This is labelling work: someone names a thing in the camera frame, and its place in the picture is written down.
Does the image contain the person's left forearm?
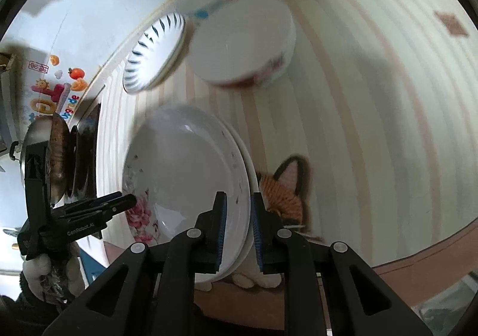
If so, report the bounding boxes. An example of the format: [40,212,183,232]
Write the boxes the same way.
[0,252,85,325]

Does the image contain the plain white plate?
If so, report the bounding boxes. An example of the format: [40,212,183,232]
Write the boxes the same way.
[220,123,259,273]

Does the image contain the white plate with pink flowers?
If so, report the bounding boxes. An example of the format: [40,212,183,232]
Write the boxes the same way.
[121,105,252,277]

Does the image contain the black gas stove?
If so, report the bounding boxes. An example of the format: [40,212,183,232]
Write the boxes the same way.
[69,102,102,199]

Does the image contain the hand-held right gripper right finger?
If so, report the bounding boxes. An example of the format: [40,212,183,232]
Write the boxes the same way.
[251,192,436,336]

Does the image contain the steel wok lid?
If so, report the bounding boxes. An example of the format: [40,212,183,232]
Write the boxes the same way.
[9,116,56,187]

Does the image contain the blue kitchen cabinet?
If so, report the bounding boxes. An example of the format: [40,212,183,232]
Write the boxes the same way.
[76,244,110,286]

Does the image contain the striped tablecloth with cat print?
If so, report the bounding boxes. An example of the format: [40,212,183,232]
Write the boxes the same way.
[95,0,478,333]

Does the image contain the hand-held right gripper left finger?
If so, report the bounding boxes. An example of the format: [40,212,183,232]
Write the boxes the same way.
[43,191,228,336]

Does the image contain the colourful wall stickers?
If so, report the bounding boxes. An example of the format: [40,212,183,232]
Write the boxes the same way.
[27,54,89,124]

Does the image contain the white bowl with red pattern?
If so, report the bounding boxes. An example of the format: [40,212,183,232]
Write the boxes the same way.
[186,0,297,89]

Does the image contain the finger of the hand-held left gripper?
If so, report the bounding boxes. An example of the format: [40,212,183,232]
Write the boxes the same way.
[54,191,125,215]
[66,193,137,225]

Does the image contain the blue striped plate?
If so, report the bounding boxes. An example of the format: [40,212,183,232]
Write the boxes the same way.
[122,12,187,94]

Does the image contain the steel wok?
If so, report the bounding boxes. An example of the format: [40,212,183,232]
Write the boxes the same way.
[44,113,76,207]

